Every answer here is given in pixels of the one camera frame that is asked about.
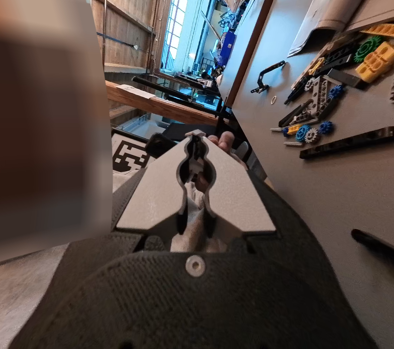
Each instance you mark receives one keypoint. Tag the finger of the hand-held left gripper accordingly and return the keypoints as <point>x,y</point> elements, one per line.
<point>195,133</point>

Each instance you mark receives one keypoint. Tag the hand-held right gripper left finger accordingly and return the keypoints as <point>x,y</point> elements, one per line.
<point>147,201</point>

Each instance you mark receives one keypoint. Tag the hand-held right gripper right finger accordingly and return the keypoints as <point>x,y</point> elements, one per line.
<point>240,201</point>

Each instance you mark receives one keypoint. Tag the pile of lego pieces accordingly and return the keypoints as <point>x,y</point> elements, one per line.
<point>374,62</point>

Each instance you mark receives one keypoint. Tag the black bent lego assembly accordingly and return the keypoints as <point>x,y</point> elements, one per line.
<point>262,81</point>

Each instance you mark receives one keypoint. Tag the long black lego beam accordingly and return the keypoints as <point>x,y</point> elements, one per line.
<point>354,142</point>

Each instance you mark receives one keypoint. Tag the black lego rod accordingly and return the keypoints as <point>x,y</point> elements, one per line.
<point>369,241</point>

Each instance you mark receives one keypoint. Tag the person's left hand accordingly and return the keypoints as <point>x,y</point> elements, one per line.
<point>224,141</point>

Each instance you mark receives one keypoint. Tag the wooden beam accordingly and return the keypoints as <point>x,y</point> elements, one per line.
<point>154,106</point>

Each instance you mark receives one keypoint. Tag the grey sweatshirt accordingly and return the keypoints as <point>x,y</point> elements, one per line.
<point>190,232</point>

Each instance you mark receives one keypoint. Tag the blue box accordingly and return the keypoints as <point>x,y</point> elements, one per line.
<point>227,44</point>

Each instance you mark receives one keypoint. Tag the large window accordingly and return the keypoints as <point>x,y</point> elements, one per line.
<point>184,1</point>

